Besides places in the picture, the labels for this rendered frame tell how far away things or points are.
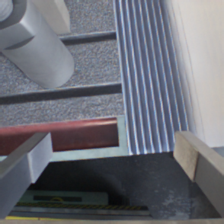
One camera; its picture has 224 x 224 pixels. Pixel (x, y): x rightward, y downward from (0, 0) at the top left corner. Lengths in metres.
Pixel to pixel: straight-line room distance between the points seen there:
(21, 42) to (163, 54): 0.22
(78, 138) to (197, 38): 0.28
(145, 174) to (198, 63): 0.89
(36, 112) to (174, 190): 1.03
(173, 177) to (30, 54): 1.08
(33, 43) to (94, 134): 0.17
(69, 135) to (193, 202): 1.05
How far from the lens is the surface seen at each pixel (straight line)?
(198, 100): 0.31
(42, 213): 0.87
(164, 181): 1.15
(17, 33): 0.20
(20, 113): 0.31
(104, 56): 0.30
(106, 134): 0.28
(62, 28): 0.33
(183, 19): 0.37
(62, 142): 0.30
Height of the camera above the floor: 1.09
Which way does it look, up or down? 79 degrees down
